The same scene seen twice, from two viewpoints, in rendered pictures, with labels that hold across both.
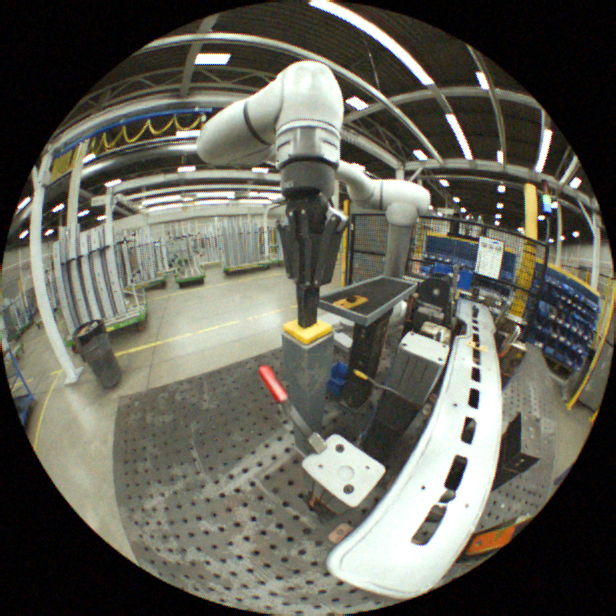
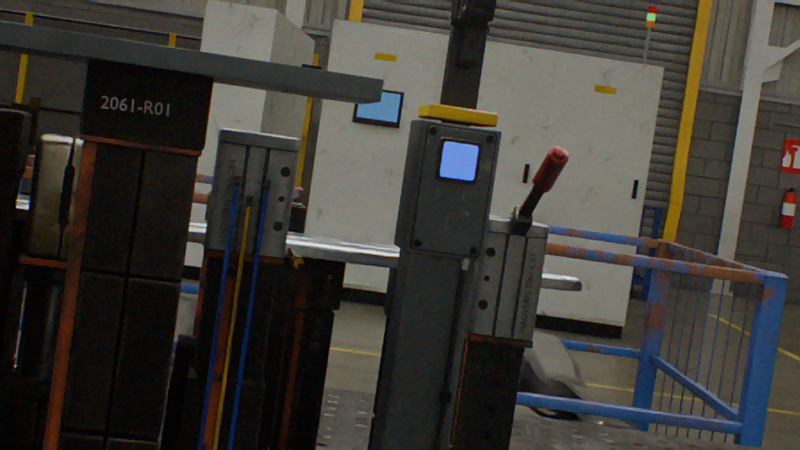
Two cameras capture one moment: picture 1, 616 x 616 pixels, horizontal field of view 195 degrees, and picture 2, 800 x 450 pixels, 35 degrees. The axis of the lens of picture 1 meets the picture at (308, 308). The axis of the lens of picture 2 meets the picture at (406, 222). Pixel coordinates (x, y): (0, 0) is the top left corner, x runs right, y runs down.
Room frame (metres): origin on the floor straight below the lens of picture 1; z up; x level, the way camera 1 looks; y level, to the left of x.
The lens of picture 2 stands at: (1.20, 0.60, 1.11)
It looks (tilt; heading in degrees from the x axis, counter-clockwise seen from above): 3 degrees down; 214
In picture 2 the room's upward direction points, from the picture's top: 8 degrees clockwise
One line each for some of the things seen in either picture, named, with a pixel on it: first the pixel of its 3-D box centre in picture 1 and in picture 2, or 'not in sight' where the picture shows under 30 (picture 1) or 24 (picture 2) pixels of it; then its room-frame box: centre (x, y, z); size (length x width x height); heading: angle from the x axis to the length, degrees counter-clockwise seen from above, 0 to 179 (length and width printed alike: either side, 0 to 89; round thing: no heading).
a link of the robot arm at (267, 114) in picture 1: (299, 100); not in sight; (0.27, 0.01, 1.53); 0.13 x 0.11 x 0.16; 65
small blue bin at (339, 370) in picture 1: (339, 379); not in sight; (0.53, -0.13, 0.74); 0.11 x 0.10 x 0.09; 133
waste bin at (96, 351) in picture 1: (98, 354); not in sight; (0.82, 2.44, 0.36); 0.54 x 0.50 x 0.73; 35
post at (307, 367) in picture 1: (307, 409); (419, 375); (0.26, 0.00, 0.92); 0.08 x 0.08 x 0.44; 43
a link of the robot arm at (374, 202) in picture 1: (366, 195); not in sight; (0.77, -0.25, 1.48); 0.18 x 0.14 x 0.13; 155
